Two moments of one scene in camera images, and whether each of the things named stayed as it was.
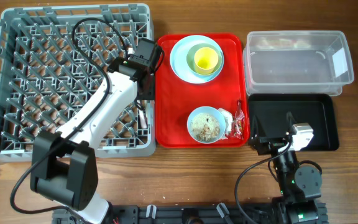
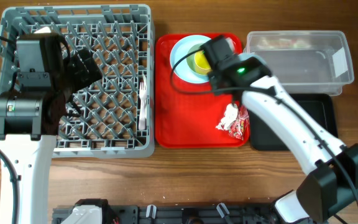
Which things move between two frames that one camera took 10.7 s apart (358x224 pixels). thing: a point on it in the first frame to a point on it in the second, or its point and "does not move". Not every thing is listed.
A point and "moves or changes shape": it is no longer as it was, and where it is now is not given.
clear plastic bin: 298,63 does not move
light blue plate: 178,59 does not move
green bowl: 190,58 does not move
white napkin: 228,117 moves or changes shape
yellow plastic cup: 206,60 does not move
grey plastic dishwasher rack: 50,70 does not move
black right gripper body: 271,145 to 213,78
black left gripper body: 150,95 to 75,76
